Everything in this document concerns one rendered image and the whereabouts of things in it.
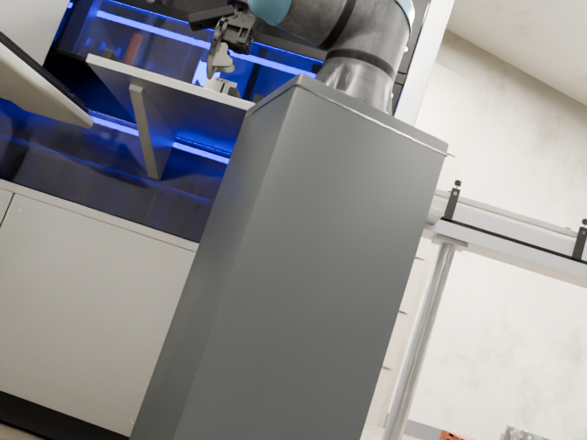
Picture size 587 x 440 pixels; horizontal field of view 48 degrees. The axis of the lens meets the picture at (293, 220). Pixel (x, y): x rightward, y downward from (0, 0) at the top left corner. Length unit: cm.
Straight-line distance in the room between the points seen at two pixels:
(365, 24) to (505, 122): 505
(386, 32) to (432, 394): 476
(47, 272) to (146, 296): 27
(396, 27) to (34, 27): 108
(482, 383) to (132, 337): 444
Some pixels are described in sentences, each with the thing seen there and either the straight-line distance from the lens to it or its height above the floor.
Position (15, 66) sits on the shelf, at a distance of 147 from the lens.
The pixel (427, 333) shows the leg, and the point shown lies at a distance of 187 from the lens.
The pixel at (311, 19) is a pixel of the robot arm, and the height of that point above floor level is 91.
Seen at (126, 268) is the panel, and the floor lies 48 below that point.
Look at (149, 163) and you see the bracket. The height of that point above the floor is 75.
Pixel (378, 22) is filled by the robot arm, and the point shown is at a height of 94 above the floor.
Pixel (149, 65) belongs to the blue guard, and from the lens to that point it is 192.
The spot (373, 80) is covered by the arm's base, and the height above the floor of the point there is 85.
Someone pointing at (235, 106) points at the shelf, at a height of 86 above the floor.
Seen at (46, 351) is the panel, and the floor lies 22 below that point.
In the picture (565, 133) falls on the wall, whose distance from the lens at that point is 648.
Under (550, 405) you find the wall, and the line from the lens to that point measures 638.
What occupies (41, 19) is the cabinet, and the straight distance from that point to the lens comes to 190.
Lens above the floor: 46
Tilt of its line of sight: 9 degrees up
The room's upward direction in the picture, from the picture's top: 19 degrees clockwise
